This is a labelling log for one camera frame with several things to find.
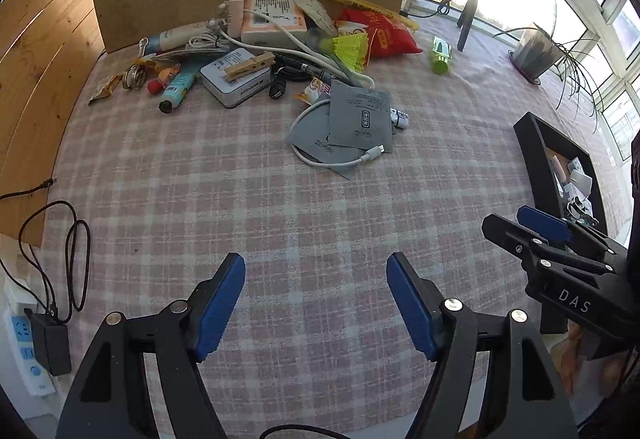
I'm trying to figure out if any yellow mesh shuttlecock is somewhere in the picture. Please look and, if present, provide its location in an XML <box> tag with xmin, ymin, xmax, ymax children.
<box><xmin>305</xmin><ymin>26</ymin><xmax>371</xmax><ymax>70</ymax></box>

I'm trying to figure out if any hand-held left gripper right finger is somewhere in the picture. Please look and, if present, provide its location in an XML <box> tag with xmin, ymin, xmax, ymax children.
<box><xmin>386</xmin><ymin>251</ymin><xmax>581</xmax><ymax>439</ymax></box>

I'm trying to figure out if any red snack bag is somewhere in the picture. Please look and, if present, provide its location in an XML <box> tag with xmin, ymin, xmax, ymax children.
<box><xmin>336</xmin><ymin>8</ymin><xmax>423</xmax><ymax>59</ymax></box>

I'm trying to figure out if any white power strip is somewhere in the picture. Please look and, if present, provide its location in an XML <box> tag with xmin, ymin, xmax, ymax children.
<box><xmin>0</xmin><ymin>279</ymin><xmax>56</xmax><ymax>397</ymax></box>

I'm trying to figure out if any metal clamp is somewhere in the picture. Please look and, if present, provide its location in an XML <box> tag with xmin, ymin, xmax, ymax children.
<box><xmin>565</xmin><ymin>196</ymin><xmax>598</xmax><ymax>226</ymax></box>

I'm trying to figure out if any green tube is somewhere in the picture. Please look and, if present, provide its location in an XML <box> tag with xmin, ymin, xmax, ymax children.
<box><xmin>431</xmin><ymin>35</ymin><xmax>453</xmax><ymax>75</ymax></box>

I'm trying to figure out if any wooden clothespin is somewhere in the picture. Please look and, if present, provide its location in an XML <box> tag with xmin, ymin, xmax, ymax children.
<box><xmin>223</xmin><ymin>52</ymin><xmax>277</xmax><ymax>81</ymax></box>

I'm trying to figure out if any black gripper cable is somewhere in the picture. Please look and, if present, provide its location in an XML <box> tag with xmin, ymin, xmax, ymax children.
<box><xmin>259</xmin><ymin>424</ymin><xmax>351</xmax><ymax>439</ymax></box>

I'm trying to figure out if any black power adapter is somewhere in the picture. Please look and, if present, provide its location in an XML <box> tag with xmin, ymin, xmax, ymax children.
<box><xmin>25</xmin><ymin>311</ymin><xmax>73</xmax><ymax>377</ymax></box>

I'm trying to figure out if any white tube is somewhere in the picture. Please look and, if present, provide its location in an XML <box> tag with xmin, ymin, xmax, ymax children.
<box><xmin>145</xmin><ymin>20</ymin><xmax>216</xmax><ymax>54</ymax></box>

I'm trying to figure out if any potted plant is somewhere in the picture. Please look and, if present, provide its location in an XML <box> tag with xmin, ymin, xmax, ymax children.
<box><xmin>495</xmin><ymin>2</ymin><xmax>608</xmax><ymax>132</ymax></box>

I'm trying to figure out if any orange snack packet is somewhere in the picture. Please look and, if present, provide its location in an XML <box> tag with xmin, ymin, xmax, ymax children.
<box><xmin>292</xmin><ymin>79</ymin><xmax>333</xmax><ymax>105</ymax></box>

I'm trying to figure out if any small brown snack packet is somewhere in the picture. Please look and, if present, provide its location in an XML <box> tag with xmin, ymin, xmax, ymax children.
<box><xmin>88</xmin><ymin>74</ymin><xmax>124</xmax><ymax>106</ymax></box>

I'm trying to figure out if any brown plant saucer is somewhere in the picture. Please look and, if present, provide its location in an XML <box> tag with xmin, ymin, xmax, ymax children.
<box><xmin>507</xmin><ymin>50</ymin><xmax>543</xmax><ymax>86</ymax></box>

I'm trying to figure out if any silver metal clip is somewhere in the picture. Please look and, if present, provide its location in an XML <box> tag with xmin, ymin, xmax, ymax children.
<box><xmin>122</xmin><ymin>64</ymin><xmax>149</xmax><ymax>91</ymax></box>

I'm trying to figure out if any grey packet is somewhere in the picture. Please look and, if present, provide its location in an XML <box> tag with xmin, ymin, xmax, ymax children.
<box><xmin>327</xmin><ymin>79</ymin><xmax>393</xmax><ymax>149</ymax></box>
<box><xmin>286</xmin><ymin>100</ymin><xmax>353</xmax><ymax>180</ymax></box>

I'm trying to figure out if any pink tube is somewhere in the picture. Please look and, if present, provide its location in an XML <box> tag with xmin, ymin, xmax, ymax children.
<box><xmin>547</xmin><ymin>150</ymin><xmax>568</xmax><ymax>185</ymax></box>

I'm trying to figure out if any white USB cable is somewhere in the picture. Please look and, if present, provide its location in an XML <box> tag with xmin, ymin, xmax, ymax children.
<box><xmin>290</xmin><ymin>99</ymin><xmax>393</xmax><ymax>168</ymax></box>

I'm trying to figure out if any black tray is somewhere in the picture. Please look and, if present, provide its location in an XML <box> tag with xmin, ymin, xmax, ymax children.
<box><xmin>513</xmin><ymin>112</ymin><xmax>611</xmax><ymax>240</ymax></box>

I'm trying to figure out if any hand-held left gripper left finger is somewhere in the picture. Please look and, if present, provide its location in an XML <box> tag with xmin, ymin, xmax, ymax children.
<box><xmin>55</xmin><ymin>251</ymin><xmax>247</xmax><ymax>439</ymax></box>

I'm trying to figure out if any orange white tissue pack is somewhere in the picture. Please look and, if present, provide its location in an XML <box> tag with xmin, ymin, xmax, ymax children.
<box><xmin>241</xmin><ymin>0</ymin><xmax>313</xmax><ymax>45</ymax></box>

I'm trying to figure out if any white tin box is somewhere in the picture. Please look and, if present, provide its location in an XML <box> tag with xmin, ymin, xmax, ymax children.
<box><xmin>200</xmin><ymin>48</ymin><xmax>277</xmax><ymax>109</ymax></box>

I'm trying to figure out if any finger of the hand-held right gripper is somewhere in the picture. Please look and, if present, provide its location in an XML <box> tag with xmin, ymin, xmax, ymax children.
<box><xmin>481</xmin><ymin>213</ymin><xmax>618</xmax><ymax>276</ymax></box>
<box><xmin>516</xmin><ymin>206</ymin><xmax>632</xmax><ymax>261</ymax></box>

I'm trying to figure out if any teal tube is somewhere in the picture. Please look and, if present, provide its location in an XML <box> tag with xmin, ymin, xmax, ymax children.
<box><xmin>158</xmin><ymin>69</ymin><xmax>198</xmax><ymax>114</ymax></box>

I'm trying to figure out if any black power cable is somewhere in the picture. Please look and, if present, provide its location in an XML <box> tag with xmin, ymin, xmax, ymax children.
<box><xmin>0</xmin><ymin>176</ymin><xmax>92</xmax><ymax>325</ymax></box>

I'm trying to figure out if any person's right hand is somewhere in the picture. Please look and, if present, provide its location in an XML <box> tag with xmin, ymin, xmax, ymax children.
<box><xmin>557</xmin><ymin>321</ymin><xmax>631</xmax><ymax>400</ymax></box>

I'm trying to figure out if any wooden panel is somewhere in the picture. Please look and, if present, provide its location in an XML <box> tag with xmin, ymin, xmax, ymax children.
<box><xmin>0</xmin><ymin>0</ymin><xmax>106</xmax><ymax>247</ymax></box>

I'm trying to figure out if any white window frame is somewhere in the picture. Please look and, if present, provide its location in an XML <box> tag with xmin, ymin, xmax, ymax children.
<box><xmin>402</xmin><ymin>0</ymin><xmax>640</xmax><ymax>165</ymax></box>

